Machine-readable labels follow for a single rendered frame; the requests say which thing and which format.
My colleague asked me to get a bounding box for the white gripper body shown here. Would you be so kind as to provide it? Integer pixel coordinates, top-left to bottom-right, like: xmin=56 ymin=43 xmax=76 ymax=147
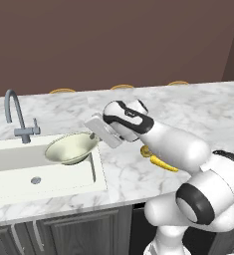
xmin=83 ymin=113 xmax=123 ymax=149

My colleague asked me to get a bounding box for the pale green bowl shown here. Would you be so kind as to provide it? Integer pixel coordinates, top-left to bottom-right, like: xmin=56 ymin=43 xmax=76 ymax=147
xmin=44 ymin=131 xmax=101 ymax=166

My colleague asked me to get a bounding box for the white sink basin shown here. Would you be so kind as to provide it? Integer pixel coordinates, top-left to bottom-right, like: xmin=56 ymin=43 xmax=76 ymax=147
xmin=0 ymin=133 xmax=109 ymax=204

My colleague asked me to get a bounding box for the yellow squash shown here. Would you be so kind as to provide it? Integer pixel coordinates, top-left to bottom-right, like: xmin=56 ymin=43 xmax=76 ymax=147
xmin=149 ymin=154 xmax=180 ymax=173

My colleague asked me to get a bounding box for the tan stool seat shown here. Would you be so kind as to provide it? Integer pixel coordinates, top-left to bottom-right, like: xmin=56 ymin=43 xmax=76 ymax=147
xmin=166 ymin=80 xmax=190 ymax=87
xmin=110 ymin=84 xmax=135 ymax=91
xmin=49 ymin=88 xmax=77 ymax=95

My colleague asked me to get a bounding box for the grey curved tap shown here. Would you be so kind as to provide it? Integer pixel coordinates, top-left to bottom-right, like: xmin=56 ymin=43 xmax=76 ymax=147
xmin=4 ymin=89 xmax=42 ymax=144

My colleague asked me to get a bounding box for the silver cupboard handle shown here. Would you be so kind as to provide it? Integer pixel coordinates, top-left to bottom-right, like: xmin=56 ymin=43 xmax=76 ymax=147
xmin=10 ymin=224 xmax=25 ymax=255
xmin=31 ymin=220 xmax=45 ymax=253

